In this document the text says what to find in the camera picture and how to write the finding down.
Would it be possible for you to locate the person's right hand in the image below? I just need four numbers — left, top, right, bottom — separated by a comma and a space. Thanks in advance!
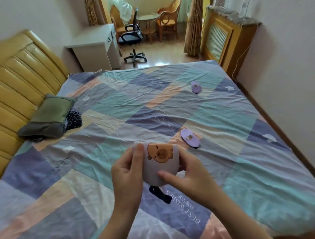
157, 147, 222, 211

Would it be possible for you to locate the person's left hand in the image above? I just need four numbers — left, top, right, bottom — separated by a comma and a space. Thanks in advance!
111, 143, 146, 217

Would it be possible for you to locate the white capybara sleep mask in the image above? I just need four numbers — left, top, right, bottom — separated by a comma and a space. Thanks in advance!
132, 142, 186, 205

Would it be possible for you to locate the purple sleep mask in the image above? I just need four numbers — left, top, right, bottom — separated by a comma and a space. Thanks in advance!
191, 80, 203, 95
180, 128, 200, 149

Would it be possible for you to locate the person's left forearm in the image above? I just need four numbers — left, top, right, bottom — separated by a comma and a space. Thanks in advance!
98, 209, 141, 239

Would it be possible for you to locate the patchwork bed sheet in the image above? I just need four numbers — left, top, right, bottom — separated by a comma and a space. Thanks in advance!
0, 60, 315, 239

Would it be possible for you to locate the yellow padded headboard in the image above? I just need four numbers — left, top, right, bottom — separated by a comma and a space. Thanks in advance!
0, 29, 71, 178

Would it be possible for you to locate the dark checked cloth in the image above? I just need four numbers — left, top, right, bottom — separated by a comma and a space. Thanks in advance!
65, 110, 83, 131

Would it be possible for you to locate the green grey pillow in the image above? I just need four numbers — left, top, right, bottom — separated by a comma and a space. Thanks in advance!
17, 94, 77, 141

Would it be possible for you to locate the white desk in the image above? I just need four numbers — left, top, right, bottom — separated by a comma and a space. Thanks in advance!
64, 23, 123, 72

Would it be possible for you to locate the black office chair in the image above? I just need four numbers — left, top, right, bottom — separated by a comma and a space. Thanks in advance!
117, 7, 148, 66

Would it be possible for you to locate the wooden radiator cover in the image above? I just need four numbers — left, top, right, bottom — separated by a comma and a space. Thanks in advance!
200, 6, 262, 80

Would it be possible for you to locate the brown patterned curtain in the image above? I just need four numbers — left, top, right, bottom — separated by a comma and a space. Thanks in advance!
85, 0, 99, 26
183, 0, 205, 57

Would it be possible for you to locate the wicker armchair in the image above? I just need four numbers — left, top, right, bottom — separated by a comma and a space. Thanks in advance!
110, 5, 135, 37
156, 0, 182, 42

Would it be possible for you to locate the round wicker glass table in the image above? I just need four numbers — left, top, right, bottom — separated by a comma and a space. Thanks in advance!
137, 13, 160, 44

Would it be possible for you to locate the white cloth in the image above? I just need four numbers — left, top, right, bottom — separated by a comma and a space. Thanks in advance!
112, 0, 135, 22

